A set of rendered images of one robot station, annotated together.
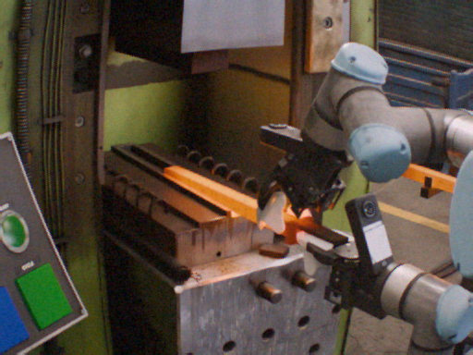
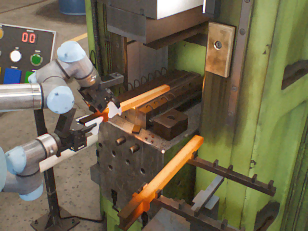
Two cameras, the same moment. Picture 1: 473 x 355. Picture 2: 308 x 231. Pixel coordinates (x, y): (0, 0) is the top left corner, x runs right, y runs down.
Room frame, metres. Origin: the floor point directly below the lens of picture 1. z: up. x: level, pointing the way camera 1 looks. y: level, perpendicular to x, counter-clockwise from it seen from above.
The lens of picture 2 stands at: (1.05, -1.34, 1.75)
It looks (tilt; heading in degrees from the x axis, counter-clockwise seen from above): 31 degrees down; 79
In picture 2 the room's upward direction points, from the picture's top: 1 degrees clockwise
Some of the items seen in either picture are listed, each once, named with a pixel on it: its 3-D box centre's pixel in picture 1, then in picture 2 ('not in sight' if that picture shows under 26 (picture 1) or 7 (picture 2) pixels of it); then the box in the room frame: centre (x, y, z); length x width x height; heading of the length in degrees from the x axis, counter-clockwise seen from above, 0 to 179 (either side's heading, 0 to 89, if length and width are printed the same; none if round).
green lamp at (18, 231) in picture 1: (13, 231); (36, 59); (0.85, 0.29, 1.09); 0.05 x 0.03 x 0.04; 127
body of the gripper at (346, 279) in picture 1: (367, 278); (67, 138); (0.97, -0.19, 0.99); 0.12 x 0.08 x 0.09; 37
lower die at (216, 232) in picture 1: (161, 195); (162, 94); (1.37, 0.14, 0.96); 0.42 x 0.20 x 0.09; 37
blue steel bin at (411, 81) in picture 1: (402, 97); not in sight; (5.12, -1.15, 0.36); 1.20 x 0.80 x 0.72; 53
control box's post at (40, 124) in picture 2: not in sight; (44, 148); (0.81, 0.41, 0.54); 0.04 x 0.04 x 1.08; 37
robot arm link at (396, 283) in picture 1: (406, 290); (47, 146); (0.90, -0.24, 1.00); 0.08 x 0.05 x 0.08; 127
